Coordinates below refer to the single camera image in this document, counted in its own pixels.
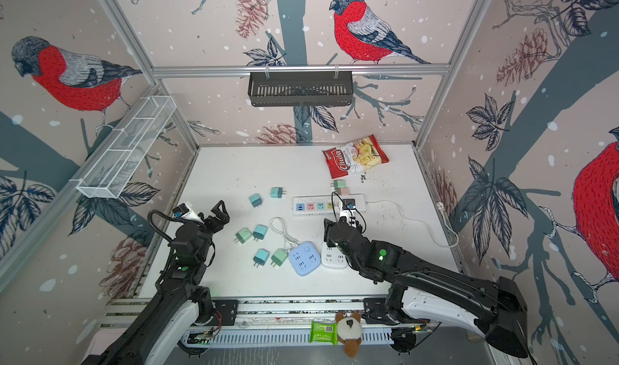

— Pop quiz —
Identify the green wet wipes pack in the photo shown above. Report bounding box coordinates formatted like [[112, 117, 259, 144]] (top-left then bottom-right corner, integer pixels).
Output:
[[309, 321, 339, 345]]

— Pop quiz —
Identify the light green usb charger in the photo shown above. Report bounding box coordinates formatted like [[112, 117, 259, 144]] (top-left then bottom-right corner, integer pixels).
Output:
[[271, 248, 289, 267]]

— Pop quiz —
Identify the white square power socket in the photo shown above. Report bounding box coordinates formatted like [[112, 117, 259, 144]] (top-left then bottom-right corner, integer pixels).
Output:
[[321, 242, 348, 269]]

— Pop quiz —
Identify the blue square power socket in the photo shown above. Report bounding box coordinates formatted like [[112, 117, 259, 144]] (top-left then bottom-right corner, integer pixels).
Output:
[[289, 241, 322, 276]]

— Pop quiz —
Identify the white wire mesh shelf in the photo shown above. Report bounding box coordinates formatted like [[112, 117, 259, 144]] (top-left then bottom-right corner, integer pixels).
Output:
[[77, 95, 177, 198]]

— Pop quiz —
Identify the brown plush toy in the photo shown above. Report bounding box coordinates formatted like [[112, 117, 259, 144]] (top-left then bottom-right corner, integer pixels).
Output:
[[335, 312, 363, 359]]

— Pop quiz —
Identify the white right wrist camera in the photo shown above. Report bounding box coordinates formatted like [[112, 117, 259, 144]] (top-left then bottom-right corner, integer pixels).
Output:
[[338, 198, 356, 226]]

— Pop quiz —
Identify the white bundled socket cable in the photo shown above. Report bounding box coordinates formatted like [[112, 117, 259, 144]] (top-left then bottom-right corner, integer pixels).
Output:
[[268, 216, 301, 250]]

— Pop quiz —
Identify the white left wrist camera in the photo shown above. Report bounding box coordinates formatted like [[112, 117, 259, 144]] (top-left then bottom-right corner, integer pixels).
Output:
[[172, 202, 202, 223]]

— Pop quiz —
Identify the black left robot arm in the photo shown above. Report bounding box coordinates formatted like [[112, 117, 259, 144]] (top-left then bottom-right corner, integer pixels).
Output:
[[83, 201, 230, 364]]

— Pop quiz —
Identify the teal usb charger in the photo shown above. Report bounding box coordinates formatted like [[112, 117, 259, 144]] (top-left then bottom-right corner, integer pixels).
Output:
[[252, 224, 269, 240], [253, 248, 270, 267], [248, 194, 263, 208], [270, 187, 285, 199]]

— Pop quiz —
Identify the black hanging wire basket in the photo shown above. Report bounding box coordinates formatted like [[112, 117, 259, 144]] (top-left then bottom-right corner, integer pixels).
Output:
[[248, 71, 354, 107]]

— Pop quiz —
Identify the white power strip cable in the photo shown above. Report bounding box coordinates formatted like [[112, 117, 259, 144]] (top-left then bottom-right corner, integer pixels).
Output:
[[365, 199, 459, 248]]

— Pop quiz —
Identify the red cassava chips bag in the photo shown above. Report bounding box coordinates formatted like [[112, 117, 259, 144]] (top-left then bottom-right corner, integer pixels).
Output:
[[322, 135, 389, 179]]

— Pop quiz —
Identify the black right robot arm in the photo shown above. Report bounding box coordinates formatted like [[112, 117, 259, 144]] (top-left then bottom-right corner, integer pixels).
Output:
[[324, 218, 530, 359]]

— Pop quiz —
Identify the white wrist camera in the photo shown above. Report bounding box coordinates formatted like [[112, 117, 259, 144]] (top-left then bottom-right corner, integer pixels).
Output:
[[338, 198, 356, 226], [172, 202, 202, 223]]

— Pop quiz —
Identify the white long power strip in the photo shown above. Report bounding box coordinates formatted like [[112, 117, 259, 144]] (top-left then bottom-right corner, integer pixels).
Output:
[[292, 194, 367, 216]]

